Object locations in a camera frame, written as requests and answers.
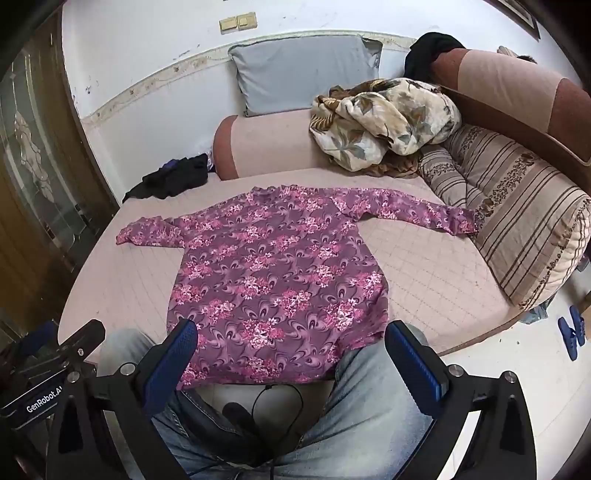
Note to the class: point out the black garment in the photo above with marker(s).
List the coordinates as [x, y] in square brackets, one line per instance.
[429, 53]

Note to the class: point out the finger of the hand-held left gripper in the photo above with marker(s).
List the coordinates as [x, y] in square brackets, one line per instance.
[85, 336]
[42, 333]

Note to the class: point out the wooden door with glass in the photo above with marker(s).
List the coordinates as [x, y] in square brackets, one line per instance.
[41, 184]

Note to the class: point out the grey pillow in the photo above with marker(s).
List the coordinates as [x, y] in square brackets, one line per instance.
[300, 74]

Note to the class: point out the beige floral blanket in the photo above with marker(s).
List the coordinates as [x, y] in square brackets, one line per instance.
[369, 120]

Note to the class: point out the black shoe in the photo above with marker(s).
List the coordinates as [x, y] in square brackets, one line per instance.
[238, 413]

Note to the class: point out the person's left leg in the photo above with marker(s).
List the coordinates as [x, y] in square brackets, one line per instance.
[134, 346]

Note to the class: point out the small striped pillow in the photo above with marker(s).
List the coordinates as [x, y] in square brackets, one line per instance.
[441, 177]

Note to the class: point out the blue slipper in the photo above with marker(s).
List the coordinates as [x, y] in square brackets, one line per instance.
[567, 339]
[578, 323]

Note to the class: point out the pink quilted bed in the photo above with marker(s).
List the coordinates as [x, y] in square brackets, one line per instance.
[438, 286]

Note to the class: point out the dark picture frame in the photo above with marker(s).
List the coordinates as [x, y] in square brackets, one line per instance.
[519, 16]

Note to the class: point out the pink and brown padded headboard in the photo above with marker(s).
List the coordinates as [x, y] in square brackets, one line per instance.
[508, 87]

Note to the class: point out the large striped cushion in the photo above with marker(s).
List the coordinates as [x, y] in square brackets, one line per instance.
[521, 203]

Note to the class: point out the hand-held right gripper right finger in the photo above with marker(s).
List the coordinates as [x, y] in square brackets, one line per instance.
[415, 364]

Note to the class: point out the purple floral shirt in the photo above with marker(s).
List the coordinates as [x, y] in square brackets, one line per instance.
[277, 277]

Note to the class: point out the pile of black clothes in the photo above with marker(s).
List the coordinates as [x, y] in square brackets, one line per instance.
[175, 177]

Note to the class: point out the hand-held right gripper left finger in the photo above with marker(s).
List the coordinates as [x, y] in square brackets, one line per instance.
[171, 364]

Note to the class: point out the blue-grey cloth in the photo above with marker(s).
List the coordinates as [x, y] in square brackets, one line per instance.
[535, 314]

